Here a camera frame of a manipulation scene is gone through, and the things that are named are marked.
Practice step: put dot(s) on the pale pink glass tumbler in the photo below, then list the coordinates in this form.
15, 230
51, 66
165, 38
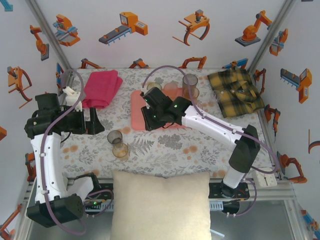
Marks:
171, 87

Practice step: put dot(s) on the green glass tumbler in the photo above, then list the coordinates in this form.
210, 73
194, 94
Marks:
153, 86

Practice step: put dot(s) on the tall grey glass tumbler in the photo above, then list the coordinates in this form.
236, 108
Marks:
190, 82

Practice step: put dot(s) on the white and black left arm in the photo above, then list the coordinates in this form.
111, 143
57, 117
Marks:
47, 162

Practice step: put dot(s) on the pink plastic tray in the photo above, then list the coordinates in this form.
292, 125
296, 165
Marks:
137, 112

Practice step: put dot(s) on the small grey glass tumbler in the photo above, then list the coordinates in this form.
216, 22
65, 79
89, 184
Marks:
115, 137

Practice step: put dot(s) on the folded pink towel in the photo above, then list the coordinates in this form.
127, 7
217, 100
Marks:
102, 87

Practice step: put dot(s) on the small orange glass tumbler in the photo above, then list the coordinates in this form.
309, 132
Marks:
120, 150

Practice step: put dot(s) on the yellow black plaid shirt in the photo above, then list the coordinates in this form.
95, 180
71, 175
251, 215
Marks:
237, 92

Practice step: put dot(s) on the cream pillow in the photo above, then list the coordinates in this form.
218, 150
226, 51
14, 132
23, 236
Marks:
160, 205

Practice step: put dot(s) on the white square clock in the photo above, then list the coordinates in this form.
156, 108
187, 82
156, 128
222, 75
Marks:
266, 180

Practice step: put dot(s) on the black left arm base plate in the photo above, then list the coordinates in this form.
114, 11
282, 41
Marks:
106, 190

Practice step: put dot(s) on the aluminium frame post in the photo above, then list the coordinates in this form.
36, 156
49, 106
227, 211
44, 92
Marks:
52, 37
269, 37

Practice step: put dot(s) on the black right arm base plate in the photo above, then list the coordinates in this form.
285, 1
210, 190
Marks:
215, 190

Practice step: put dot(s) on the aluminium table side rail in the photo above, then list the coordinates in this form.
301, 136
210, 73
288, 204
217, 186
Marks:
273, 150

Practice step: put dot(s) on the aluminium table edge rail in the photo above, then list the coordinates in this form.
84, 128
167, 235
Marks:
275, 192

